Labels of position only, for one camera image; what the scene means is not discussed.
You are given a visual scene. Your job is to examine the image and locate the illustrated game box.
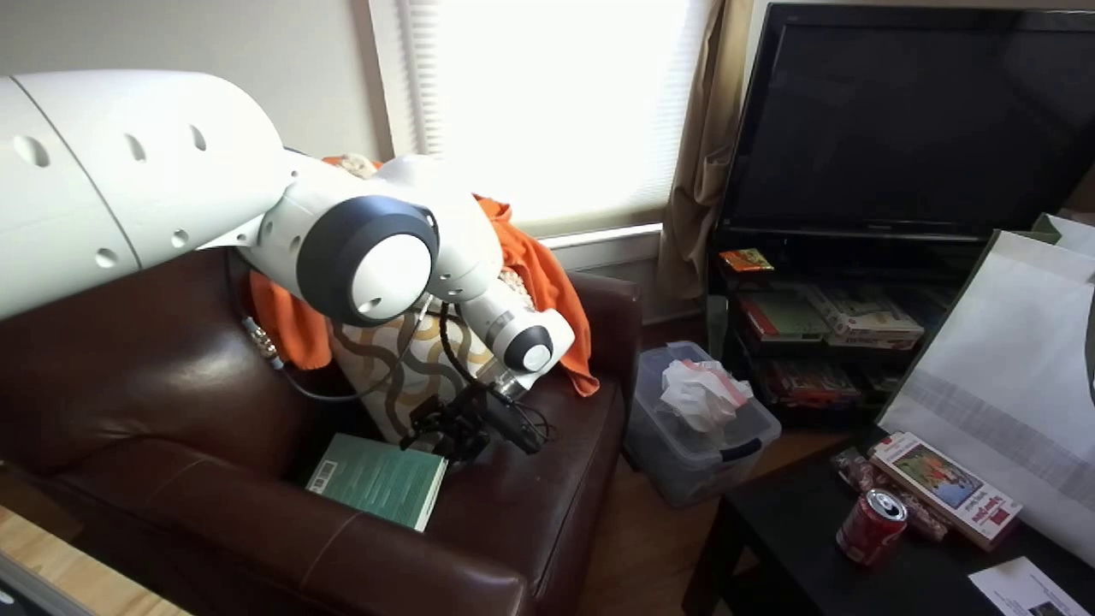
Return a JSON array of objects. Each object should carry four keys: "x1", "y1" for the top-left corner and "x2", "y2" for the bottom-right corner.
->
[{"x1": 869, "y1": 430, "x2": 1024, "y2": 552}]

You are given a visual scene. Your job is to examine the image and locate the black television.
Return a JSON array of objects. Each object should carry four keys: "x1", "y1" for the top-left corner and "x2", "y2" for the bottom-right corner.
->
[{"x1": 719, "y1": 3, "x2": 1095, "y2": 242}]

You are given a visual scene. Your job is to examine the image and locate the patterned pillow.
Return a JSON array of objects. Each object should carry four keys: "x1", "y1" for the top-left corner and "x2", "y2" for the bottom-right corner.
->
[{"x1": 328, "y1": 268, "x2": 538, "y2": 447}]

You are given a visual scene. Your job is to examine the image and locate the clear plastic storage bin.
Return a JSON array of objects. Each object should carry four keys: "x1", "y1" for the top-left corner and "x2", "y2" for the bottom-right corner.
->
[{"x1": 624, "y1": 341, "x2": 783, "y2": 508}]

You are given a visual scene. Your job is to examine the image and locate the tan curtain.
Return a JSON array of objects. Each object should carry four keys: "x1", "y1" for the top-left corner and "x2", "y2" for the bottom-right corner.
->
[{"x1": 656, "y1": 0, "x2": 755, "y2": 302}]

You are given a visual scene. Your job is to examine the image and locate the orange blanket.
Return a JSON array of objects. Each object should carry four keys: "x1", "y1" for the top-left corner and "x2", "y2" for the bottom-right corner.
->
[{"x1": 248, "y1": 154, "x2": 601, "y2": 399}]

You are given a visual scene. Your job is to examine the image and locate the red soda can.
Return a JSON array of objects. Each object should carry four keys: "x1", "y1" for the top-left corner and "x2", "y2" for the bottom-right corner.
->
[{"x1": 835, "y1": 488, "x2": 909, "y2": 567}]

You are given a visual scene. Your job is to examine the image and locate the green book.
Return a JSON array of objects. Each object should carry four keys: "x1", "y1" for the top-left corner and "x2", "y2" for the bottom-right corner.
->
[{"x1": 305, "y1": 433, "x2": 449, "y2": 533}]

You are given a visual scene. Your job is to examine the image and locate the stack of white game boxes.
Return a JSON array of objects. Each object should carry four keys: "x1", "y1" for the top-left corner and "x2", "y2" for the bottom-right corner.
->
[{"x1": 799, "y1": 282, "x2": 926, "y2": 352}]

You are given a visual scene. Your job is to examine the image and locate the white shopping bag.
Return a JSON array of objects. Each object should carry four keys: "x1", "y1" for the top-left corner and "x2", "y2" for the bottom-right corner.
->
[{"x1": 878, "y1": 212, "x2": 1095, "y2": 569}]

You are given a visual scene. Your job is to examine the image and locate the green board game box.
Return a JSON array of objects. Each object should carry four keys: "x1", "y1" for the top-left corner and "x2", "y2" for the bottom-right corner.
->
[{"x1": 737, "y1": 291, "x2": 832, "y2": 344}]

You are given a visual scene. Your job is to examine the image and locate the white paper card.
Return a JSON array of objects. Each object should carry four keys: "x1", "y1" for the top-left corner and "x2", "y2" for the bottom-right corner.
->
[{"x1": 968, "y1": 556, "x2": 1093, "y2": 616}]

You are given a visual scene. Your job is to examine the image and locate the window with white blinds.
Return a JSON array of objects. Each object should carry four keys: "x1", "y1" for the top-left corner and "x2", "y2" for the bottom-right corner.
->
[{"x1": 368, "y1": 0, "x2": 716, "y2": 239}]

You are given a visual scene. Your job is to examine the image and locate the black television stand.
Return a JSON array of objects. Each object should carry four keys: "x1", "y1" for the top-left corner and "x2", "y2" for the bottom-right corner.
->
[{"x1": 705, "y1": 227, "x2": 1003, "y2": 430}]

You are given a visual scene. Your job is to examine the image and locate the crumpled white plastic bag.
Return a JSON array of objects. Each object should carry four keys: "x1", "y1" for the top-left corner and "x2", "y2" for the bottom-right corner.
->
[{"x1": 660, "y1": 358, "x2": 755, "y2": 433}]

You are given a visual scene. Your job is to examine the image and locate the black coffee table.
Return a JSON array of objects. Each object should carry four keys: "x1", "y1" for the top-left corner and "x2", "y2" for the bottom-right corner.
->
[{"x1": 681, "y1": 426, "x2": 1095, "y2": 616}]

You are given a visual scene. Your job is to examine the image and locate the small orange green box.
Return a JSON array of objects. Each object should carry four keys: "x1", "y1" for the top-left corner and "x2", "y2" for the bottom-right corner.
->
[{"x1": 719, "y1": 247, "x2": 776, "y2": 274}]

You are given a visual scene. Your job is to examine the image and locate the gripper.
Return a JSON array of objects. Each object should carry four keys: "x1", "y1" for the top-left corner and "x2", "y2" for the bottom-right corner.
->
[{"x1": 400, "y1": 387, "x2": 499, "y2": 469}]

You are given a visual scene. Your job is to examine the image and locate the brown leather couch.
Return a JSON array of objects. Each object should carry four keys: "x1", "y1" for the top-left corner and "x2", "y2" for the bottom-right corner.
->
[{"x1": 0, "y1": 246, "x2": 643, "y2": 616}]

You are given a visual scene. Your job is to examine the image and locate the row of dark game boxes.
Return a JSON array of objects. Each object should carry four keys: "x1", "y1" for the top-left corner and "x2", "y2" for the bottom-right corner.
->
[{"x1": 764, "y1": 358, "x2": 901, "y2": 410}]

